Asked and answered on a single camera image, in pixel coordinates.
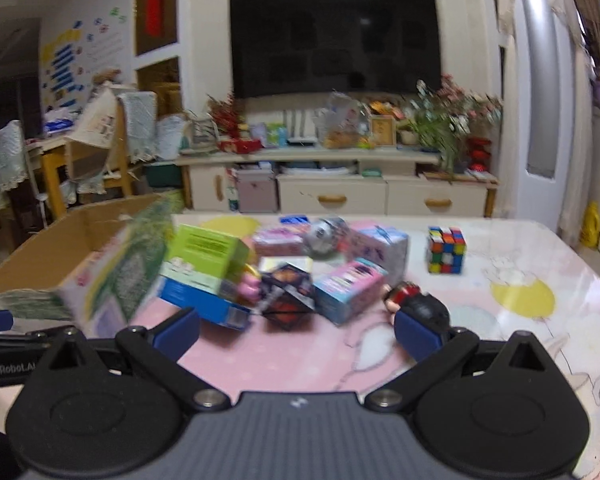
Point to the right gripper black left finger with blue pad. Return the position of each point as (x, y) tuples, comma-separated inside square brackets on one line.
[(154, 355)]

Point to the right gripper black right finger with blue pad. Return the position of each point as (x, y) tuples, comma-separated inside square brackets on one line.
[(439, 351)]

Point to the red black small toy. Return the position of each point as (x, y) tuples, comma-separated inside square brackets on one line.
[(425, 309)]

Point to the green lime box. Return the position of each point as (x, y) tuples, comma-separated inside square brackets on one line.
[(207, 260)]

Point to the Rubik's cube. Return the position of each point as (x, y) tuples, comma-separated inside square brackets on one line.
[(446, 250)]

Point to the pink blue toy box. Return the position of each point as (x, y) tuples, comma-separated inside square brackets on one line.
[(346, 291)]

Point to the pink box blue ribbon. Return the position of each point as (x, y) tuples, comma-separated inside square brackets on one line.
[(385, 246)]

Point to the dark geometric puzzle cube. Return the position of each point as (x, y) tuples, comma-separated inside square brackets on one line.
[(286, 296)]

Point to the silver panda ball toy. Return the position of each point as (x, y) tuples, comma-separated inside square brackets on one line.
[(325, 236)]

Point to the pink small box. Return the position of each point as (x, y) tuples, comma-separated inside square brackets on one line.
[(279, 241)]

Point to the cardboard milk carton box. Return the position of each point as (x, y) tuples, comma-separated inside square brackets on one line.
[(94, 268)]

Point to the chair with lace cover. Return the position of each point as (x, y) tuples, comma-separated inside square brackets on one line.
[(13, 165)]

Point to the wooden dining table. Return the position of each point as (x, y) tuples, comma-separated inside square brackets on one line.
[(51, 155)]

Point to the pink storage case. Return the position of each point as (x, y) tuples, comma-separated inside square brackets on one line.
[(257, 191)]

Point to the cream TV cabinet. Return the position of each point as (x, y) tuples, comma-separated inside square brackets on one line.
[(352, 181)]

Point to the red lantern ornament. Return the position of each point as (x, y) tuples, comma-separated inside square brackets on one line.
[(479, 153)]

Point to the red box on cabinet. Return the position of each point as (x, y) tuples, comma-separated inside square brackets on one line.
[(240, 146)]

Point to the wooden chair with cover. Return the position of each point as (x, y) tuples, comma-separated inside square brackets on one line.
[(116, 131)]

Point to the framed picture gold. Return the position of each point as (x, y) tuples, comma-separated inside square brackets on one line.
[(383, 130)]

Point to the potted flower plant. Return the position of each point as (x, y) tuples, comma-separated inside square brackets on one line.
[(444, 118)]

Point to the white air conditioner tower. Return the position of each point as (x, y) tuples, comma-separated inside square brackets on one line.
[(554, 115)]

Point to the plastic bag with snacks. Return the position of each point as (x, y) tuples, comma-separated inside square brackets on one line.
[(342, 123)]

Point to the black flat television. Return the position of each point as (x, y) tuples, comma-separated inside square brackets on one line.
[(316, 46)]

